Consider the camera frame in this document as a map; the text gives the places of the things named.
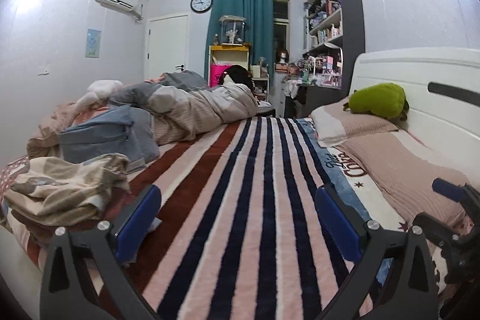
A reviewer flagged cream patterned pajama pant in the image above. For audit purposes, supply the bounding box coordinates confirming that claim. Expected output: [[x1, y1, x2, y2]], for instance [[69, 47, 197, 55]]
[[5, 154, 129, 227]]

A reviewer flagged pink striped pillow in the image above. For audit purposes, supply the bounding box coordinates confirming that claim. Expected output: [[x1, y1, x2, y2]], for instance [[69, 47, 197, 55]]
[[310, 101, 479, 232]]

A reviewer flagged white bed headboard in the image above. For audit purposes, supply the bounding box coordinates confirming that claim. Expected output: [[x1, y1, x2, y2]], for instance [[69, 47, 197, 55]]
[[351, 47, 479, 174]]

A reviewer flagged green plush toy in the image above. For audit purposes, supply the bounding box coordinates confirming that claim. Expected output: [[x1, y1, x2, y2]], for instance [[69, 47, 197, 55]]
[[343, 83, 409, 121]]

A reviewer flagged blue denim folded garment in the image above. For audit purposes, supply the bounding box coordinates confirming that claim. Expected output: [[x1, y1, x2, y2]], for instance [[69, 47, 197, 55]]
[[59, 106, 160, 174]]

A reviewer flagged striped plush bed blanket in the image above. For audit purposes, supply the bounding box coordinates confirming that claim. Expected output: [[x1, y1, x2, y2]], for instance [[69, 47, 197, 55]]
[[105, 118, 408, 319]]

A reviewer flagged white plush toy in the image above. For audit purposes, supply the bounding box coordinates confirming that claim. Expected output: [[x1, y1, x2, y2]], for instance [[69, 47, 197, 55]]
[[73, 79, 124, 114]]

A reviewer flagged pink striped duvet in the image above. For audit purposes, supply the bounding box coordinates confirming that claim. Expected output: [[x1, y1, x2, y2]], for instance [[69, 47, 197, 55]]
[[26, 71, 259, 159]]

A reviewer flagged dark bookshelf with items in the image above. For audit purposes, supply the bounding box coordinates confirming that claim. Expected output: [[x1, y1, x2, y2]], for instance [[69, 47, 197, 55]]
[[284, 0, 365, 118]]

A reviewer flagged white door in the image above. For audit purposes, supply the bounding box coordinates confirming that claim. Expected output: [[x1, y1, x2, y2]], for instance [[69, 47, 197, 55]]
[[144, 14, 190, 79]]

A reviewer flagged yellow topped white shelf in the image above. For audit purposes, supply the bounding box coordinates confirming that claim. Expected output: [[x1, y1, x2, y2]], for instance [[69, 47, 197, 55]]
[[208, 45, 250, 87]]

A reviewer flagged teal curtain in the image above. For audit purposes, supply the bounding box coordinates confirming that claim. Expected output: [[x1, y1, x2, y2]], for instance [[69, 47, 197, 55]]
[[203, 0, 276, 81]]

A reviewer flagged glass display case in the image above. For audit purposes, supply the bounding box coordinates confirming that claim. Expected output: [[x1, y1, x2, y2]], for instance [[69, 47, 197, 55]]
[[219, 15, 246, 46]]

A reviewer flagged wall poster blue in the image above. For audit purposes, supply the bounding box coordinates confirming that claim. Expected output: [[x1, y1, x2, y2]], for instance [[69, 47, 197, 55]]
[[85, 28, 102, 58]]

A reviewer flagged round wall clock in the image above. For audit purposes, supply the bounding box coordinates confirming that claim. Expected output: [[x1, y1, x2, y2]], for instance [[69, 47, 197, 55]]
[[190, 0, 213, 14]]

